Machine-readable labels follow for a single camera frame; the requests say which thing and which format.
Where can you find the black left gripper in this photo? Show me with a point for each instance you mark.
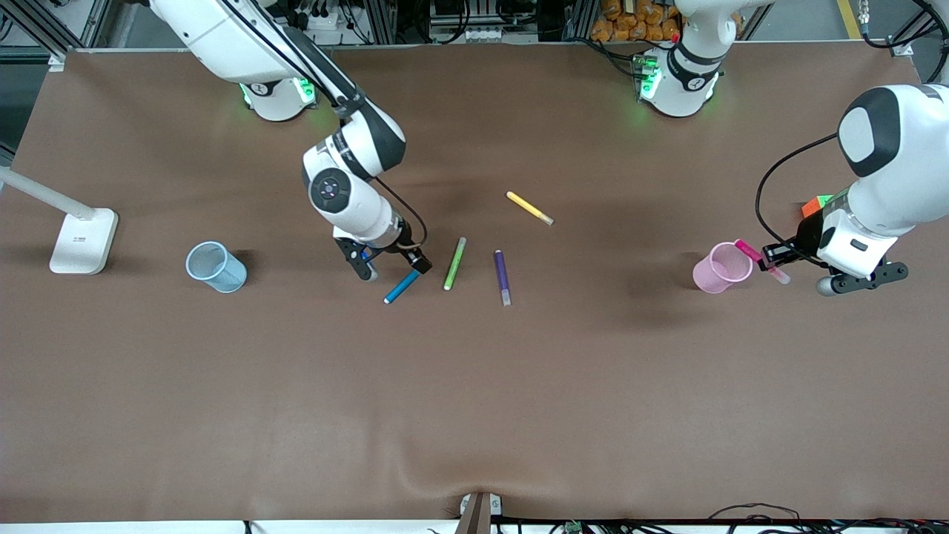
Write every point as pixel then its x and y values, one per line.
pixel 806 241

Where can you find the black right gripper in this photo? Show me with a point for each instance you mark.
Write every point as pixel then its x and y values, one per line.
pixel 410 252

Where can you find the pink marker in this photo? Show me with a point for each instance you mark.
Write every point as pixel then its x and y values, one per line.
pixel 752 254

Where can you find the blue marker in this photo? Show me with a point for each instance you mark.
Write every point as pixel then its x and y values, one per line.
pixel 399 288

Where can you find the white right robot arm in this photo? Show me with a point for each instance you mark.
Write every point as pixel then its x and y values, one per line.
pixel 348 185

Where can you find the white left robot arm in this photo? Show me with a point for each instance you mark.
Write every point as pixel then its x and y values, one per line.
pixel 901 170

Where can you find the green marker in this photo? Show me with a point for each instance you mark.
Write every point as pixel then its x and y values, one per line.
pixel 455 263

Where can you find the colourful puzzle cube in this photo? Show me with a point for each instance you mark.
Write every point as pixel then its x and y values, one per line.
pixel 815 206

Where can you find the translucent pink cup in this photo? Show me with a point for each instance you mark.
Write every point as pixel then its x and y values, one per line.
pixel 715 274

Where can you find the purple marker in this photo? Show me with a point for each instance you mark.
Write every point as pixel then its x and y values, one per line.
pixel 502 276

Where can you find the yellow marker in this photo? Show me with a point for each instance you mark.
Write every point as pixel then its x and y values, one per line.
pixel 528 208

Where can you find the translucent blue cup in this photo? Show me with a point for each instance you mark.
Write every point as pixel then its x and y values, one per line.
pixel 222 273

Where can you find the white power strip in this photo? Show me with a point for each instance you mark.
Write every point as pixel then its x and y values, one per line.
pixel 489 33

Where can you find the orange snack bags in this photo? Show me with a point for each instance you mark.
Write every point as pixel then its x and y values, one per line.
pixel 630 22

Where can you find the white desk lamp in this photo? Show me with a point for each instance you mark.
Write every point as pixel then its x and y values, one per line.
pixel 83 241

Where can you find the aluminium frame post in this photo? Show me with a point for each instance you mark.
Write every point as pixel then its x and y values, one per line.
pixel 33 30
pixel 908 37

